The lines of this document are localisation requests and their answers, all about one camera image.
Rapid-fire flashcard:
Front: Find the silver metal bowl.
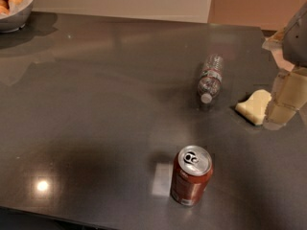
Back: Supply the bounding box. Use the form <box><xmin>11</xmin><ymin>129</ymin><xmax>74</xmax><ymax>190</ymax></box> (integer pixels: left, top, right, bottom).
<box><xmin>0</xmin><ymin>0</ymin><xmax>35</xmax><ymax>33</ymax></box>

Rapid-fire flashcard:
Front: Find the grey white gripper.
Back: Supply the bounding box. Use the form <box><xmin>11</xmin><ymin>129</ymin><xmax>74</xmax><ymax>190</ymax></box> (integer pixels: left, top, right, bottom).
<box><xmin>262</xmin><ymin>2</ymin><xmax>307</xmax><ymax>130</ymax></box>

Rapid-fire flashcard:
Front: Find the clear plastic water bottle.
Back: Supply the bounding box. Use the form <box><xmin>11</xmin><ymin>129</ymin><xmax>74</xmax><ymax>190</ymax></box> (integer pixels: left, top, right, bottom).
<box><xmin>198</xmin><ymin>54</ymin><xmax>224</xmax><ymax>104</ymax></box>

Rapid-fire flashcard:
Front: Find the orange fruit lower left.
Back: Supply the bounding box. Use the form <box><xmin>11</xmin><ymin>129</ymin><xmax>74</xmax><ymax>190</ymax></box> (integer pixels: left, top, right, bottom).
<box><xmin>0</xmin><ymin>6</ymin><xmax>10</xmax><ymax>15</ymax></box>

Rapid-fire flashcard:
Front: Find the red coke can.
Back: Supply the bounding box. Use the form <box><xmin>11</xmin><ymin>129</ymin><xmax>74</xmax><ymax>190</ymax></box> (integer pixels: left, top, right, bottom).
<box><xmin>170</xmin><ymin>146</ymin><xmax>213</xmax><ymax>206</ymax></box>

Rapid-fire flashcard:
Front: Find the white paper bowl liner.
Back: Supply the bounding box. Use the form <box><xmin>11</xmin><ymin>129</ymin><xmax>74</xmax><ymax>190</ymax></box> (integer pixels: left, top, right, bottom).
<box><xmin>0</xmin><ymin>0</ymin><xmax>33</xmax><ymax>18</ymax></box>

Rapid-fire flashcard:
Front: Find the orange fruit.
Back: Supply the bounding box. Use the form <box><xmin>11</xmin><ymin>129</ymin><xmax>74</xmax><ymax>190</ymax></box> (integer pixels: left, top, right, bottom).
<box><xmin>8</xmin><ymin>0</ymin><xmax>23</xmax><ymax>5</ymax></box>
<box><xmin>0</xmin><ymin>6</ymin><xmax>10</xmax><ymax>15</ymax></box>

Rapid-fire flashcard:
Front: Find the yellow sponge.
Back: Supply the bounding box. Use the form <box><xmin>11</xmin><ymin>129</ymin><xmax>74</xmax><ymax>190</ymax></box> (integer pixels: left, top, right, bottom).
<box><xmin>235</xmin><ymin>89</ymin><xmax>272</xmax><ymax>126</ymax></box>

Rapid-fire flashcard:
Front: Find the orange fruit middle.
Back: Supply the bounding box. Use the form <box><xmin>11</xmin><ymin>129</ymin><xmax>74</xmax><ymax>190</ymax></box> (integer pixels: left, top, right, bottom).
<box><xmin>8</xmin><ymin>0</ymin><xmax>23</xmax><ymax>5</ymax></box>

